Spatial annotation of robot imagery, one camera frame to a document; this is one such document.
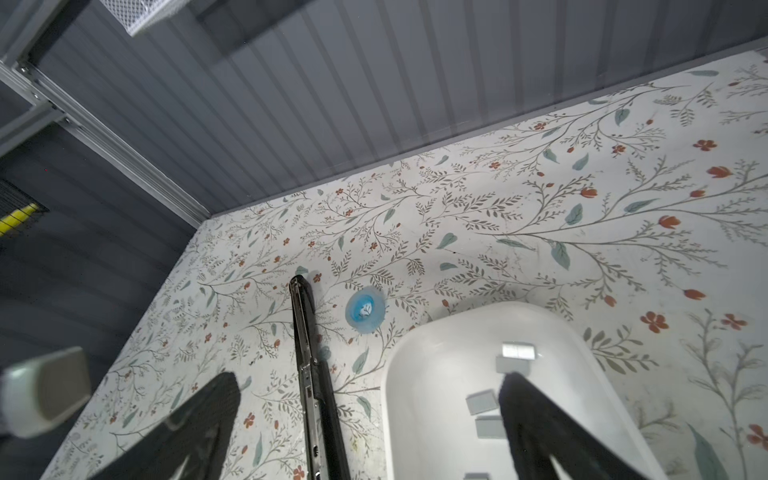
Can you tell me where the floral table mat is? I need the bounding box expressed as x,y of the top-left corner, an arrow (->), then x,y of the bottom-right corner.
44,52 -> 767,479

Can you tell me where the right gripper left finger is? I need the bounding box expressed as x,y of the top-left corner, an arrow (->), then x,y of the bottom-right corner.
93,372 -> 241,479

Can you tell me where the yellow marker pen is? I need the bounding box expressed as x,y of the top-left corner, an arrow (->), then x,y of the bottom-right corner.
0,203 -> 47,236

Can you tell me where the white wire mesh basket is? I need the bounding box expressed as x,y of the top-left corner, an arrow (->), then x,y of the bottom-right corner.
100,0 -> 190,36

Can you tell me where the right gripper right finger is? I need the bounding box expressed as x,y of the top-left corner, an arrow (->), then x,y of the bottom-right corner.
499,372 -> 643,479

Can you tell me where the blue tape roll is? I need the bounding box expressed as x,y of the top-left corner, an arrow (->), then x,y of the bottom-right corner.
345,286 -> 386,334

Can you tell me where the white plastic tray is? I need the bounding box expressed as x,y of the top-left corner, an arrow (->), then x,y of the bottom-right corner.
382,302 -> 666,479

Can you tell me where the black stapler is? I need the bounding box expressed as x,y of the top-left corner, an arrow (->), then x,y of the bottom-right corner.
288,275 -> 352,480

